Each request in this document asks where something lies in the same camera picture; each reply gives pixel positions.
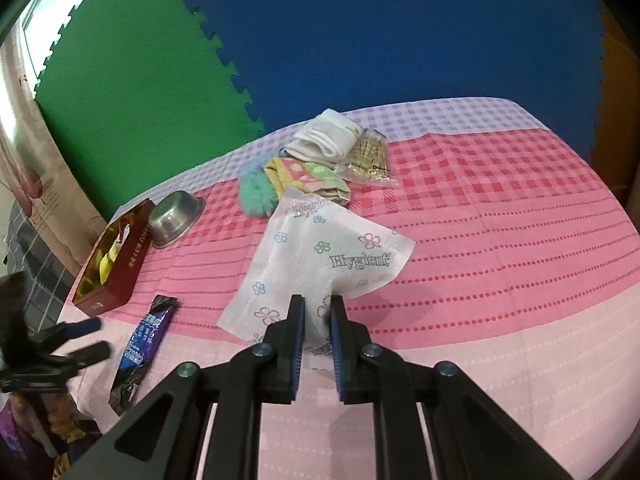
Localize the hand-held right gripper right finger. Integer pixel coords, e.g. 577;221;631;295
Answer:
327;295;576;480

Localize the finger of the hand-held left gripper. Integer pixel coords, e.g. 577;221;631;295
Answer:
50;341;111;368
30;317;103;348

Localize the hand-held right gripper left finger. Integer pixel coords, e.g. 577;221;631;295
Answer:
50;294;307;480

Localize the white floral tissue packet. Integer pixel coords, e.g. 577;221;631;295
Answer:
216;186;417;361

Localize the red tin box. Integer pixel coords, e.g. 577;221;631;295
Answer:
71;198;156;317

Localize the yellow pink polka-dot cloth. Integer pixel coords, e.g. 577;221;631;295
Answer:
264;156;352;207

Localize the bag of cotton swabs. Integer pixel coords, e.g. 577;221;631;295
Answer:
334;127;401;190

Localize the white towel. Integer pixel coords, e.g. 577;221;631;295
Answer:
284;108;363;165

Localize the blue black snack packet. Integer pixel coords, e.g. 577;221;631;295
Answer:
108;295;180;416

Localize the purple cloth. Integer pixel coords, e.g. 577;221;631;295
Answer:
0;392;56;466

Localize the yellow patterned cloth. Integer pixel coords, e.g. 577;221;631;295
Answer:
47;395;93;443

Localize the yellow item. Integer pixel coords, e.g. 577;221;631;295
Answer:
92;240;126;286

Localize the small metal bowl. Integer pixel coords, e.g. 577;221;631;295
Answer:
148;190;207;250

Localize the pink checked tablecloth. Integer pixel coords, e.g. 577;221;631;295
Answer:
57;97;640;480

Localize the beige printed curtain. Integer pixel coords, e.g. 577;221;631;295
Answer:
0;25;108;281

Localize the green foam mat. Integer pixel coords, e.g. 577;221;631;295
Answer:
35;0;268;223

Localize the blue foam mat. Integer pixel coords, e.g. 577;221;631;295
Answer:
162;0;608;133

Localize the orange foam mat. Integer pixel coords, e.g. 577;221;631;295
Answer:
590;5;640;206

